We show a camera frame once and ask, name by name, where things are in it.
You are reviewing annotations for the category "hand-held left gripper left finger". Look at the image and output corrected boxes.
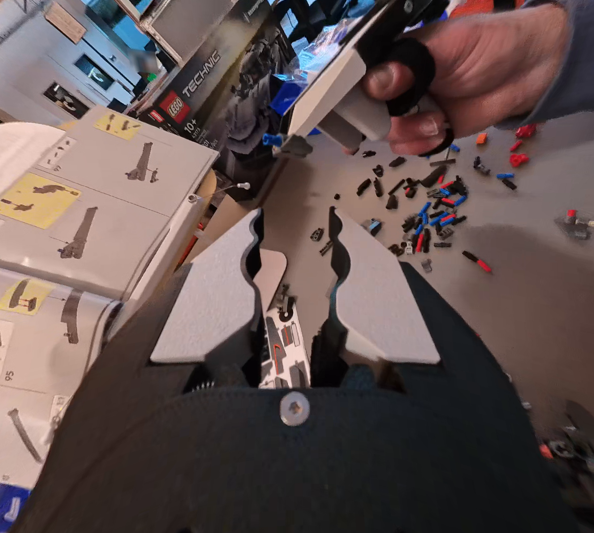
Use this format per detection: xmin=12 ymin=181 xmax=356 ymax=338
xmin=149 ymin=207 xmax=266 ymax=366

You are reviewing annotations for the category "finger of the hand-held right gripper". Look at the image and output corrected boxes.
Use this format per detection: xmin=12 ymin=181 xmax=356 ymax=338
xmin=288 ymin=48 xmax=368 ymax=138

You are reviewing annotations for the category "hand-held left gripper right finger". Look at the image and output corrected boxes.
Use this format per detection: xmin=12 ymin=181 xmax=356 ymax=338
xmin=327 ymin=206 xmax=441 ymax=366

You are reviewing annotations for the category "small lego assembly blue pin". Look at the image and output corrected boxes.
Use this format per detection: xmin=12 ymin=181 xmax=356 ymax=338
xmin=261 ymin=132 xmax=313 ymax=159

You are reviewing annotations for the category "pile of small lego pieces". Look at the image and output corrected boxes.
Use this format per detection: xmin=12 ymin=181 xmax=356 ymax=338
xmin=310 ymin=122 xmax=541 ymax=275

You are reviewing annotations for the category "person's right forearm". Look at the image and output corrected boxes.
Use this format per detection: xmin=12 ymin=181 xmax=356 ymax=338
xmin=496 ymin=0 xmax=594 ymax=131

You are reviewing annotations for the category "lego sticker sheet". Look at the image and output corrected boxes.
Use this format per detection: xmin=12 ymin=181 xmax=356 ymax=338
xmin=258 ymin=282 xmax=312 ymax=391

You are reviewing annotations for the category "black and red lego pin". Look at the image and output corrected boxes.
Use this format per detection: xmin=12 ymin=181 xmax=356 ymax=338
xmin=462 ymin=249 xmax=493 ymax=275

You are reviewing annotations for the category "black lego set box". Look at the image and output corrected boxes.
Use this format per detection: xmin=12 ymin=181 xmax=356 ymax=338
xmin=124 ymin=0 xmax=299 ymax=200

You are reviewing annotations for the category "lego instruction booklet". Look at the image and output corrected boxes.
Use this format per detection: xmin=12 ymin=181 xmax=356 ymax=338
xmin=0 ymin=105 xmax=220 ymax=493

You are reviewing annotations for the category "grey lego piece red stud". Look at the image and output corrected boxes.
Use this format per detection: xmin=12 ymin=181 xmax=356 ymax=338
xmin=554 ymin=209 xmax=593 ymax=240

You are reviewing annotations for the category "partly built lego model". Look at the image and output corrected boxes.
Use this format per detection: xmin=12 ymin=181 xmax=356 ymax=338
xmin=537 ymin=398 xmax=594 ymax=511

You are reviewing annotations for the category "person's right hand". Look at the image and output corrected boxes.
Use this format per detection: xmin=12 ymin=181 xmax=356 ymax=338
xmin=363 ymin=3 xmax=573 ymax=158

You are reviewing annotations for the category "blue plastic bin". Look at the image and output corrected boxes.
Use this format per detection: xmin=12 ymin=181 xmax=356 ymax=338
xmin=269 ymin=76 xmax=318 ymax=116

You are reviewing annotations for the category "clear plastic bag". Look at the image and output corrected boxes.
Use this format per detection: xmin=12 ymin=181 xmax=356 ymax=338
xmin=296 ymin=19 xmax=359 ymax=80

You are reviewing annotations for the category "white book stand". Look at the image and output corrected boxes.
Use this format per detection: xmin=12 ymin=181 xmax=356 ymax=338
xmin=120 ymin=150 xmax=288 ymax=312

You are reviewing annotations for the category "grey framed display screen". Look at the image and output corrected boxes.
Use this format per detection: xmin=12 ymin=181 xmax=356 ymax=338
xmin=138 ymin=0 xmax=240 ymax=68

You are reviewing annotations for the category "brown wall plaque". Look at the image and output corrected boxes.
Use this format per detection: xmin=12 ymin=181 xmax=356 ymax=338
xmin=43 ymin=1 xmax=89 ymax=45

